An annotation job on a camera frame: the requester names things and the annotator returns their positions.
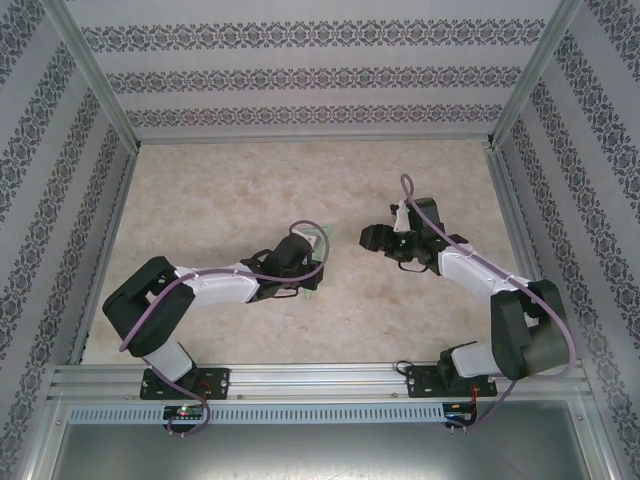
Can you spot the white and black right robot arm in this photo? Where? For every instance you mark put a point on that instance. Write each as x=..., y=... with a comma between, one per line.
x=470, y=272

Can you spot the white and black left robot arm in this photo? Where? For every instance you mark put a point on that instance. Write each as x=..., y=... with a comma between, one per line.
x=225, y=287

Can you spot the grey metal sheet panel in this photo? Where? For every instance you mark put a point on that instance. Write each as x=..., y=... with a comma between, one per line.
x=320, y=455

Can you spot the circuit board with green light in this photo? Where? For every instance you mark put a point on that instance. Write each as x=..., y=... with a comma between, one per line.
x=182, y=412

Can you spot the small circuit board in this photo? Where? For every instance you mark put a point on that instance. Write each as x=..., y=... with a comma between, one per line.
x=460, y=417

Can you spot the white right camera bracket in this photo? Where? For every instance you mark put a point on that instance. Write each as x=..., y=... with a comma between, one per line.
x=400, y=217

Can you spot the long aluminium mounting rail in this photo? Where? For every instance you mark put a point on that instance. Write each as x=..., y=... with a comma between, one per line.
x=320, y=380

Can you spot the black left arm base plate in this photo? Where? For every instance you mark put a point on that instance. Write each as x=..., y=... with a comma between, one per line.
x=220, y=382

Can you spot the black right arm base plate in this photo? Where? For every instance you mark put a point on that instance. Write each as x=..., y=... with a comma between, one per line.
x=420, y=382

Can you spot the aluminium frame post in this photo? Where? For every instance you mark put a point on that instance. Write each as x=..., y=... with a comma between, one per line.
x=95, y=75
x=535, y=75

